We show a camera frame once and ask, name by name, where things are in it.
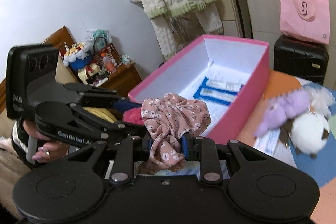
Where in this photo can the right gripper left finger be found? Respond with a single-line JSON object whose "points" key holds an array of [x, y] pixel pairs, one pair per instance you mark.
{"points": [[125, 155]]}

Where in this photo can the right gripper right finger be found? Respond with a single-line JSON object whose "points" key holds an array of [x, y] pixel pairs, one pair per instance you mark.
{"points": [[203, 150]]}

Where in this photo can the pink floral fabric scrunchie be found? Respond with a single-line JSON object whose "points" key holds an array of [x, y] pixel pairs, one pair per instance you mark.
{"points": [[167, 119]]}

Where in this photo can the red fluffy pompom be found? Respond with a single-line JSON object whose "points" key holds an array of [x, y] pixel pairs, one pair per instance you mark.
{"points": [[133, 116]]}

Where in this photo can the blue wet wipes pack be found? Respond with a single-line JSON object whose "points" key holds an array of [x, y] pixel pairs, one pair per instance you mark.
{"points": [[220, 92]]}

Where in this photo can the white tissue pack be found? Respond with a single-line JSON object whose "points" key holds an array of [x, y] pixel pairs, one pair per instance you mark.
{"points": [[268, 142]]}

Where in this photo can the pink cardboard storage box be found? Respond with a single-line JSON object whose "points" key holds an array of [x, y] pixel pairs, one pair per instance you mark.
{"points": [[228, 73]]}

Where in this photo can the white round plush toy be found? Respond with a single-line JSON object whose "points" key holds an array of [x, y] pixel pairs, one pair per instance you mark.
{"points": [[309, 132]]}

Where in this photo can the purple plush toy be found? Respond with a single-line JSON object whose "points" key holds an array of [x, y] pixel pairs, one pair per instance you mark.
{"points": [[282, 108]]}

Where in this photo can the person left hand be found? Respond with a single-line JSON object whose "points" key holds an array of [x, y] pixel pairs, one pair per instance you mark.
{"points": [[50, 150]]}

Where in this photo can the wooden side cabinet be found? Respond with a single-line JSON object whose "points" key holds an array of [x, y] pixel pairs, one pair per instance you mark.
{"points": [[94, 73]]}

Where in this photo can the patchwork tablecloth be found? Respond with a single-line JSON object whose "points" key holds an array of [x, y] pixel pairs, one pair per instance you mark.
{"points": [[322, 168]]}

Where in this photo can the black suitcase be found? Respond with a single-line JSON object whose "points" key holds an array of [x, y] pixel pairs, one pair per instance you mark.
{"points": [[305, 60]]}

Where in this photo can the pink tote bag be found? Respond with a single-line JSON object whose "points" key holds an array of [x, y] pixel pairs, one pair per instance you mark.
{"points": [[306, 20]]}

